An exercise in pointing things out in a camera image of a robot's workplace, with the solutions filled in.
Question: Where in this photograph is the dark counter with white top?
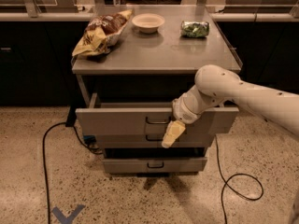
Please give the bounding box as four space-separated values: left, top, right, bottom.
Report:
0 14 299 105

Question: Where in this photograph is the grey drawer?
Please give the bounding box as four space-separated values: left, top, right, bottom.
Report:
95 133 213 148
103 158 207 174
76 102 239 137

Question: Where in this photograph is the grey metal drawer cabinet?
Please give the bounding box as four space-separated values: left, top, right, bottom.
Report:
72 6 240 160

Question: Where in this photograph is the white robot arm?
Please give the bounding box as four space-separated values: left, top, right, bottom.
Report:
162 64 299 148

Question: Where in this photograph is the black looped cable on right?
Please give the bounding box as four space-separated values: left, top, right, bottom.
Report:
214 134 265 224

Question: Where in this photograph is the grey bottom drawer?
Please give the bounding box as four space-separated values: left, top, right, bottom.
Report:
103 158 207 174

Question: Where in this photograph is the yellow brown chip bag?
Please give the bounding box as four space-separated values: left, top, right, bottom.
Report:
72 9 133 57

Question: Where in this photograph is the blue power box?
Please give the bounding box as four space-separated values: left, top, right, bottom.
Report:
83 135 96 143

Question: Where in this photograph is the black cable on left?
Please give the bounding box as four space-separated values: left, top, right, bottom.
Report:
42 121 104 224

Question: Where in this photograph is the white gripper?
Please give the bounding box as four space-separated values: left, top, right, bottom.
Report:
162 86 223 148

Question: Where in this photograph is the grey middle drawer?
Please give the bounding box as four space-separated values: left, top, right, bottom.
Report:
95 133 213 148

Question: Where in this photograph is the white paper bowl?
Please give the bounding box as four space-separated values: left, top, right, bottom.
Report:
132 13 164 34

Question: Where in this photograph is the green crushed can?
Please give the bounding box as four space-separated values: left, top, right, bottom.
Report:
181 21 209 38

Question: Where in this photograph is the blue tape floor marker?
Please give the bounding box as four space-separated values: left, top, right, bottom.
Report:
51 203 86 224

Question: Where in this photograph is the grey top drawer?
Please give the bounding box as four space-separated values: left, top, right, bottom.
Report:
76 102 239 137

